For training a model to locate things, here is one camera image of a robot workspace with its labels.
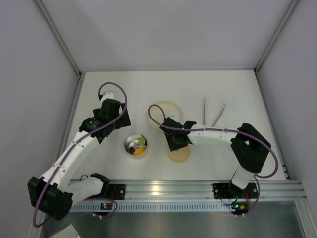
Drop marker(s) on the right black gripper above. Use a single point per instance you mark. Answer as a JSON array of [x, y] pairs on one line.
[[174, 140]]

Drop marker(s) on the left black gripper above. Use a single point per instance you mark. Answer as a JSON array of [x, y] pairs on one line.
[[124, 115]]

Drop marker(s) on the beige round lid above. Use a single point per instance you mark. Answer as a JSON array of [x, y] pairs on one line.
[[180, 155]]

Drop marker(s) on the steel lunch box bowl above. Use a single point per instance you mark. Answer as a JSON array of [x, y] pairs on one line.
[[132, 141]]

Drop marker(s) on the green round food piece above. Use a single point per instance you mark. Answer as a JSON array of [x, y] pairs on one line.
[[142, 141]]

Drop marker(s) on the orange fish-shaped food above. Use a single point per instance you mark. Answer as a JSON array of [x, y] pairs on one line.
[[138, 151]]

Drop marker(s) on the metal serving tongs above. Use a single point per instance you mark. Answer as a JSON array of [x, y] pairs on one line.
[[212, 111]]

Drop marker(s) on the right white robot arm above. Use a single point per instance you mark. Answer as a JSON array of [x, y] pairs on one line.
[[248, 146]]

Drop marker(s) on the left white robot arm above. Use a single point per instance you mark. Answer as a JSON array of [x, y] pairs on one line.
[[52, 193]]

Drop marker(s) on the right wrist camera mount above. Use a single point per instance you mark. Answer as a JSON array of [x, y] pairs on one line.
[[174, 117]]

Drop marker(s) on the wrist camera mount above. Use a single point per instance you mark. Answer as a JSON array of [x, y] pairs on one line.
[[107, 95], [174, 117]]

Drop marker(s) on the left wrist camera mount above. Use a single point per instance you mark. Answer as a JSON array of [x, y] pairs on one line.
[[107, 95]]

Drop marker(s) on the left aluminium frame post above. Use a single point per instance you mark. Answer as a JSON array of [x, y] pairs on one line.
[[56, 34]]

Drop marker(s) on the aluminium frame post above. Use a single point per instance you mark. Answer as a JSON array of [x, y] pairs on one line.
[[277, 33], [56, 34]]

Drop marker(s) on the slotted cable duct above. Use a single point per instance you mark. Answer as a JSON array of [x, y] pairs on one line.
[[124, 206]]

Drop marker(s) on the right black base bracket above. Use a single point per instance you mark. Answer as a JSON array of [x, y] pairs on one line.
[[222, 191]]

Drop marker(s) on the black base bracket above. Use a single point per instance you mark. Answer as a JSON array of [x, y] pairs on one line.
[[117, 191], [222, 191]]

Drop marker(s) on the left black base bracket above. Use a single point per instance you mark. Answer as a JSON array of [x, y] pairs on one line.
[[117, 191]]

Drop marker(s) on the aluminium mounting rail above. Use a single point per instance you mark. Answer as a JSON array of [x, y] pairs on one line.
[[154, 190]]

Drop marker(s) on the right aluminium frame post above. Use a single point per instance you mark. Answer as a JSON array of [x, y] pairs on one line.
[[277, 33]]

